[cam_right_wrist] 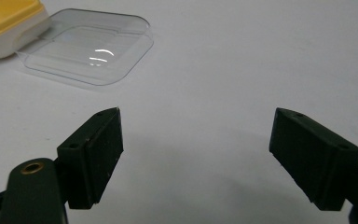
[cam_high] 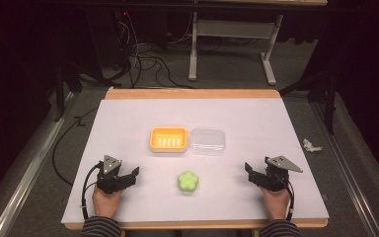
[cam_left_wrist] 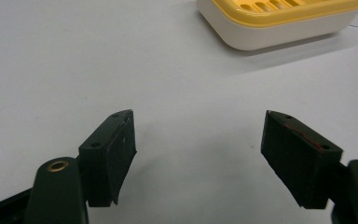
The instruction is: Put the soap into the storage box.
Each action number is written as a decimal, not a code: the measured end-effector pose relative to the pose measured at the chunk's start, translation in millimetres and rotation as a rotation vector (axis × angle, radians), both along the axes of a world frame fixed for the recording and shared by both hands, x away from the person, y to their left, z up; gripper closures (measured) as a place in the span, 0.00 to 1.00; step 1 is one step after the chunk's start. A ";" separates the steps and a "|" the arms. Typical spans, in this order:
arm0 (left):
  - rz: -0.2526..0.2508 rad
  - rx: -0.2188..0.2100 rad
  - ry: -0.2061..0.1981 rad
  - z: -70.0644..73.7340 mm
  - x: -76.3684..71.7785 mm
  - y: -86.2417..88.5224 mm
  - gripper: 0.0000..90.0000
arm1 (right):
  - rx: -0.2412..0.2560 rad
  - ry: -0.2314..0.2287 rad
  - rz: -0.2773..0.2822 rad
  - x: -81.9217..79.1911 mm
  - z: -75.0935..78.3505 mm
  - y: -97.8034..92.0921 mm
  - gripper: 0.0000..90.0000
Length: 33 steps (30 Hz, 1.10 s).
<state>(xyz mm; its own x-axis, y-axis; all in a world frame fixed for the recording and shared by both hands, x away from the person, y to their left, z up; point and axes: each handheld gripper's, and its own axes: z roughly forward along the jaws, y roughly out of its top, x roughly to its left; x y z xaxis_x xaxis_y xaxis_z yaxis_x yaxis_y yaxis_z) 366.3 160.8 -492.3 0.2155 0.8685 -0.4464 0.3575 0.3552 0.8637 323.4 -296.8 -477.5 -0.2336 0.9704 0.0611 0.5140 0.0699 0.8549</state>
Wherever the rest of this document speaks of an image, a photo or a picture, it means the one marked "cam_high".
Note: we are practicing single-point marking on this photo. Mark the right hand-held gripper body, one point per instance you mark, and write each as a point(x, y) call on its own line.
point(276, 177)

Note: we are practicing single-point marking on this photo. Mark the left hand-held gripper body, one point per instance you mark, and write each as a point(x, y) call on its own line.
point(109, 177)

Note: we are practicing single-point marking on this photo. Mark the person's left hand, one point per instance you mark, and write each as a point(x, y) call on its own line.
point(106, 203)

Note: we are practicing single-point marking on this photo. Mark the person's right hand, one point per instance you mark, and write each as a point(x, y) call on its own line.
point(277, 204)

